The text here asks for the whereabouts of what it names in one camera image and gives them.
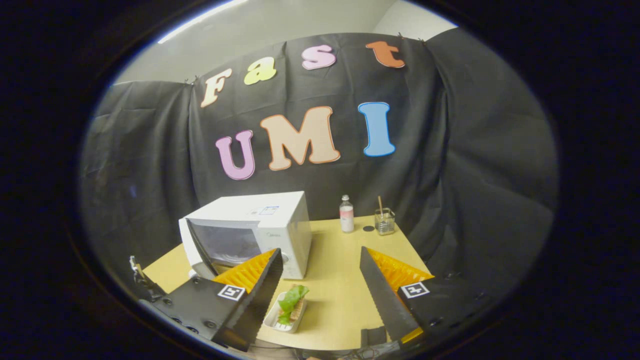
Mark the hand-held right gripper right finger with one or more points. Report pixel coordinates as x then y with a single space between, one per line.
382 300

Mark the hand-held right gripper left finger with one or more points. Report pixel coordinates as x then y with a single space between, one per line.
260 305

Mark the lettuce sandwich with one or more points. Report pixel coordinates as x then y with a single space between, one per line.
292 300

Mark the white microwave oven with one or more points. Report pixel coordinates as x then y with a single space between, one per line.
280 225

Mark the white plastic tray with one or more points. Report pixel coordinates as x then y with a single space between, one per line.
274 320

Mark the small black box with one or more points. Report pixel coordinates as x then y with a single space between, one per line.
373 336

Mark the glass beaker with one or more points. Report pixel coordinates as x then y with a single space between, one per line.
385 225

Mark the clear bottle with pink label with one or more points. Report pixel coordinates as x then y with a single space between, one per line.
347 220

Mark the wooden stirring stick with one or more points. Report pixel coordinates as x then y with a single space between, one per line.
380 204

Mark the black backdrop cloth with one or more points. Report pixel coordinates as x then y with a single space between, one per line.
450 175

